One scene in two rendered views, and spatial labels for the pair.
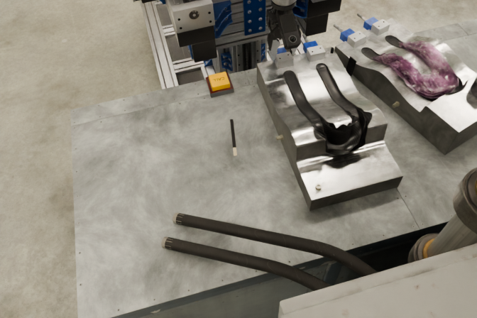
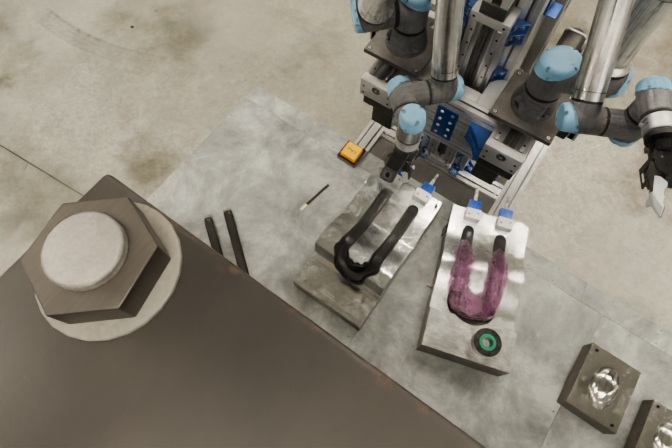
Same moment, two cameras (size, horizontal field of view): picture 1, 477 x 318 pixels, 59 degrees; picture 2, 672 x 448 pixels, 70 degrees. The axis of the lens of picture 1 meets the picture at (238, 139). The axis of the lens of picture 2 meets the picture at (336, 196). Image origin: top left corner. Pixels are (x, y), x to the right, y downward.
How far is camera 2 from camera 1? 0.85 m
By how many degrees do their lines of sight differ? 26
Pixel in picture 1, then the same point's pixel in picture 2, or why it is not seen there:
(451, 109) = (441, 327)
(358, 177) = (334, 298)
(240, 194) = (273, 235)
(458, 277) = not seen: hidden behind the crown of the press
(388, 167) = (358, 313)
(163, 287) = not seen: hidden behind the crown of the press
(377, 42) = (487, 232)
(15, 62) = not seen: outside the picture
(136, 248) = (194, 205)
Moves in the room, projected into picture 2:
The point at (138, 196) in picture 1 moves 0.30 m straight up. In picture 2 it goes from (227, 178) to (207, 133)
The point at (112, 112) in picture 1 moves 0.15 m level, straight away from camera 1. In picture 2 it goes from (274, 110) to (290, 82)
